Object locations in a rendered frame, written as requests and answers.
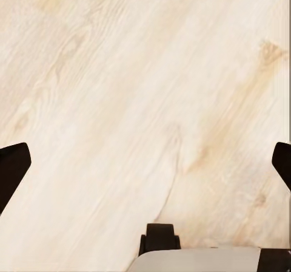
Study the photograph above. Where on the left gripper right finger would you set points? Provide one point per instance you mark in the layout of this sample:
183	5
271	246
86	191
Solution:
281	161

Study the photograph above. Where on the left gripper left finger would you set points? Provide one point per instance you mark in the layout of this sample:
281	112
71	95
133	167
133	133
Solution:
15	161

